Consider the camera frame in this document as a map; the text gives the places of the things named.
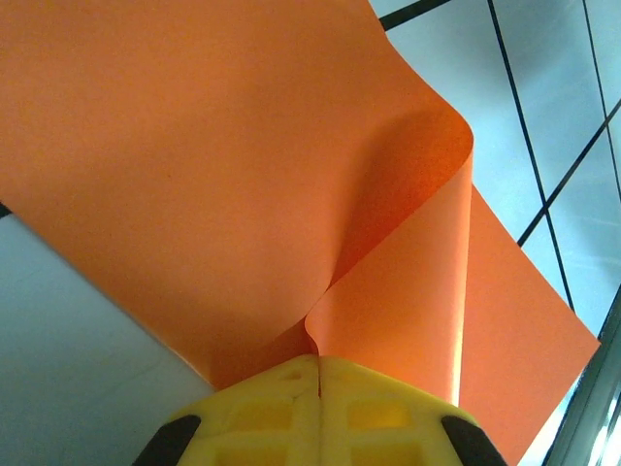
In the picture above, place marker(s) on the aluminium table edge rail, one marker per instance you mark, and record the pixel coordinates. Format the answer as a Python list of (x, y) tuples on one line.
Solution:
[(597, 388)]

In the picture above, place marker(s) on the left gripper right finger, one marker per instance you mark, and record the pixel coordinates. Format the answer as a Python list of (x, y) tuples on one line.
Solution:
[(388, 427)]

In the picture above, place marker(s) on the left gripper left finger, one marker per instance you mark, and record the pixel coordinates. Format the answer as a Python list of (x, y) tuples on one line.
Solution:
[(262, 427)]

